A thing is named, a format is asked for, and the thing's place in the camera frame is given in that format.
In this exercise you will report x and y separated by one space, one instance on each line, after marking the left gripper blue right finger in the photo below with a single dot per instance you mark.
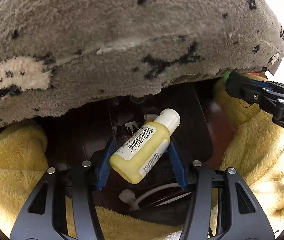
239 214

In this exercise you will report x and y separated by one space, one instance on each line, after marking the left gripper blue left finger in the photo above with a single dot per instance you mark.
43 216

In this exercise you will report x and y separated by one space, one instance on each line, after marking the yellow bottle white cap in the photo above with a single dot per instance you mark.
138 155

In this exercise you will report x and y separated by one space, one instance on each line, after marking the black trash bin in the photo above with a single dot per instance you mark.
77 135

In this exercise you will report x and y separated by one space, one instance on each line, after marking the yellow fluffy rug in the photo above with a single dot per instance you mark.
257 151

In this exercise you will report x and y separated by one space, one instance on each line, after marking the colourful hair scrunchies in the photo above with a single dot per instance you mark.
226 76

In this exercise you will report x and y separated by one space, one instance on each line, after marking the grey cat-pattern fleece blanket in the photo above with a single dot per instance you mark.
56 55

